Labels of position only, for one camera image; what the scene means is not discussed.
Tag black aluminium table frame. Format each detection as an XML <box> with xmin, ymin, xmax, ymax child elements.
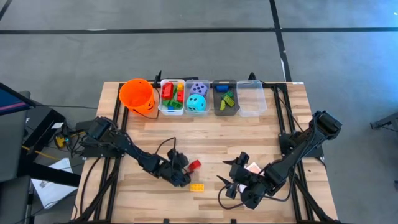
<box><xmin>71</xmin><ymin>70</ymin><xmax>343</xmax><ymax>224</ymax></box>

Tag clear plastic bin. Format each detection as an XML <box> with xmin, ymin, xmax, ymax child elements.
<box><xmin>183</xmin><ymin>78</ymin><xmax>211</xmax><ymax>117</ymax></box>
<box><xmin>236</xmin><ymin>79</ymin><xmax>268</xmax><ymax>118</ymax></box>

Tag teal foam die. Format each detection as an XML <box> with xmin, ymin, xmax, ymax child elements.
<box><xmin>185</xmin><ymin>93</ymin><xmax>207</xmax><ymax>112</ymax></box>

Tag white paper sheet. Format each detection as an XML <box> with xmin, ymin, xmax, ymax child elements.
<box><xmin>30</xmin><ymin>157</ymin><xmax>75</xmax><ymax>210</ymax></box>

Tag black right camera cable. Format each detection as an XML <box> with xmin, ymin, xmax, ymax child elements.
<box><xmin>217</xmin><ymin>185</ymin><xmax>249</xmax><ymax>210</ymax></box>

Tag orange-backed playing card box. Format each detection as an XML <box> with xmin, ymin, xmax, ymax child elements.
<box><xmin>245</xmin><ymin>161</ymin><xmax>262</xmax><ymax>175</ymax></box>

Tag blue screen monitor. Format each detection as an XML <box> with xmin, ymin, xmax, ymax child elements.
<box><xmin>0</xmin><ymin>82</ymin><xmax>37</xmax><ymax>116</ymax></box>

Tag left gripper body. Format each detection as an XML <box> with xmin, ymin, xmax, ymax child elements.
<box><xmin>154</xmin><ymin>155</ymin><xmax>177</xmax><ymax>187</ymax></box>

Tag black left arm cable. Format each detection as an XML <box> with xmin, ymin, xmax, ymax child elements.
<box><xmin>154</xmin><ymin>136</ymin><xmax>177</xmax><ymax>156</ymax></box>

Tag white plastic bin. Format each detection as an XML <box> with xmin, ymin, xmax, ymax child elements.
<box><xmin>157</xmin><ymin>78</ymin><xmax>186</xmax><ymax>116</ymax></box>

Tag orange pumpkin-face bucket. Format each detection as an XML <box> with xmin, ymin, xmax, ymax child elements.
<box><xmin>118</xmin><ymin>78</ymin><xmax>158</xmax><ymax>120</ymax></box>

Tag black workstation stand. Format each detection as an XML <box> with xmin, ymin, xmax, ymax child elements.
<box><xmin>0</xmin><ymin>90</ymin><xmax>82</xmax><ymax>224</ymax></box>

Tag purple foam die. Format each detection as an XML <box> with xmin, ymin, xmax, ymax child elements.
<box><xmin>189</xmin><ymin>82</ymin><xmax>208</xmax><ymax>98</ymax></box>

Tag dark grey plastic bin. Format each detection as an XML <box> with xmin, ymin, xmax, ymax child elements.
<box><xmin>211</xmin><ymin>79</ymin><xmax>240</xmax><ymax>117</ymax></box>

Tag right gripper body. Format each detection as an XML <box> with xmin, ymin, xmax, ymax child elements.
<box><xmin>229</xmin><ymin>166</ymin><xmax>275</xmax><ymax>210</ymax></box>

